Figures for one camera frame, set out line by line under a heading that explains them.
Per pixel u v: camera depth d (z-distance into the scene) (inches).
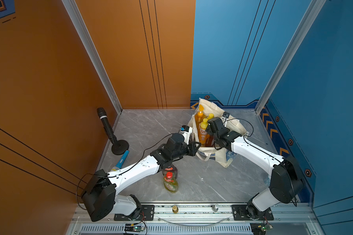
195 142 29.9
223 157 31.8
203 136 36.2
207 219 28.6
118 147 38.0
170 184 28.1
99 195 16.1
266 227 27.3
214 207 28.5
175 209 27.6
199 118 35.8
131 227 28.3
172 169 28.8
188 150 26.3
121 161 35.1
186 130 26.9
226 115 28.8
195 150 28.4
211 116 33.7
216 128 25.5
